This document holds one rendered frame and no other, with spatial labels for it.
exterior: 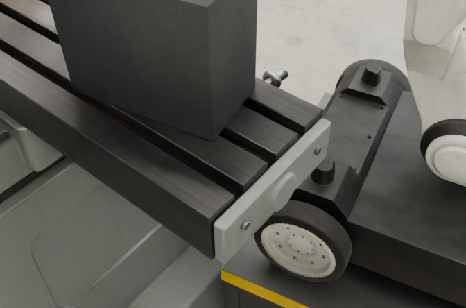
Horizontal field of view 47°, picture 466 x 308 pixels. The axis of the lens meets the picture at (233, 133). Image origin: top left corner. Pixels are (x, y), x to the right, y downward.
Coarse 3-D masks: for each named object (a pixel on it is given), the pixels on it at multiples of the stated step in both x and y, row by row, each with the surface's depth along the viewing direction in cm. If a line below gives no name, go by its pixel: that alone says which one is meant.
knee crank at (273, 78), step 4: (264, 72) 141; (268, 72) 140; (272, 72) 139; (276, 72) 142; (280, 72) 142; (284, 72) 145; (264, 76) 141; (268, 76) 140; (272, 76) 139; (276, 76) 139; (280, 76) 142; (284, 76) 145; (264, 80) 140; (268, 80) 140; (272, 80) 140; (276, 80) 139; (280, 80) 140; (272, 84) 140; (276, 84) 140; (280, 84) 140
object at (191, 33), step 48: (96, 0) 59; (144, 0) 55; (192, 0) 53; (240, 0) 58; (96, 48) 64; (144, 48) 60; (192, 48) 56; (240, 48) 63; (96, 96) 70; (144, 96) 65; (192, 96) 61; (240, 96) 68
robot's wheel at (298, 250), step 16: (288, 208) 103; (304, 208) 102; (272, 224) 105; (288, 224) 103; (304, 224) 101; (320, 224) 101; (336, 224) 102; (256, 240) 112; (272, 240) 112; (288, 240) 110; (304, 240) 107; (320, 240) 101; (336, 240) 101; (272, 256) 113; (288, 256) 113; (304, 256) 110; (320, 256) 108; (336, 256) 102; (288, 272) 114; (304, 272) 111; (320, 272) 109; (336, 272) 106
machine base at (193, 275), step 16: (192, 256) 142; (176, 272) 138; (192, 272) 138; (208, 272) 138; (160, 288) 135; (176, 288) 135; (192, 288) 135; (208, 288) 136; (144, 304) 132; (160, 304) 132; (176, 304) 132; (192, 304) 132; (208, 304) 137
